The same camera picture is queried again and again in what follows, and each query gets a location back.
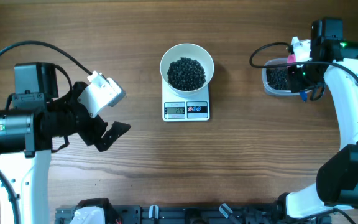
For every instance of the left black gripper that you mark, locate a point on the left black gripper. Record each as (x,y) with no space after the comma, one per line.
(92,136)

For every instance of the white digital kitchen scale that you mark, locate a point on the white digital kitchen scale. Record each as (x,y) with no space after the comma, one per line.
(185,107)

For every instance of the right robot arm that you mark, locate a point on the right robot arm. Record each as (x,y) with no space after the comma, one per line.
(328,61)

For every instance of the black beans in bowl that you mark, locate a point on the black beans in bowl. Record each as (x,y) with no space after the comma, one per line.
(186,74)

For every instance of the pink scoop with blue handle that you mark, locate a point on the pink scoop with blue handle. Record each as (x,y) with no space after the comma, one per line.
(292,59)

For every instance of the pile of black beans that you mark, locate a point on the pile of black beans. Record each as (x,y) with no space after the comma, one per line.
(277,78)

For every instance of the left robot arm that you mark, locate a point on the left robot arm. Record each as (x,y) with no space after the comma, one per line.
(33,116)

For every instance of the clear plastic food container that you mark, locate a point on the clear plastic food container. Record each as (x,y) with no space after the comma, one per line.
(268,89)

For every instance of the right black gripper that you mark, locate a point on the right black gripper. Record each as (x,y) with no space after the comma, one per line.
(295,84)

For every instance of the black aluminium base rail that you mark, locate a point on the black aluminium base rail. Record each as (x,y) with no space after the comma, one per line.
(100,210)

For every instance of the white round bowl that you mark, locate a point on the white round bowl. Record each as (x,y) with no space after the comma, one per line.
(187,50)

